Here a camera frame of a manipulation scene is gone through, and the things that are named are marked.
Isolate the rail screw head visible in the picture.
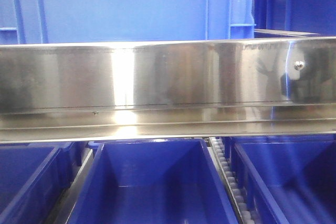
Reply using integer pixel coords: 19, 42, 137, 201
294, 61, 305, 71

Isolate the light blue upper crate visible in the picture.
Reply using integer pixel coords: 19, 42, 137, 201
1, 0, 255, 45

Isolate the blue bin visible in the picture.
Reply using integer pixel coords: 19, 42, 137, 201
1, 142, 87, 223
222, 134, 335, 223
68, 139, 237, 223

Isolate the stainless steel shelf rail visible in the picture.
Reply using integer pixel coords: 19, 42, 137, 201
1, 37, 335, 144

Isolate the dark blue upper crate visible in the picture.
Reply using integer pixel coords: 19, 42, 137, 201
254, 0, 335, 36

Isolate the white roller conveyor track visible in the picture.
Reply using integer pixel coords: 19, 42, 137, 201
209, 137, 255, 224

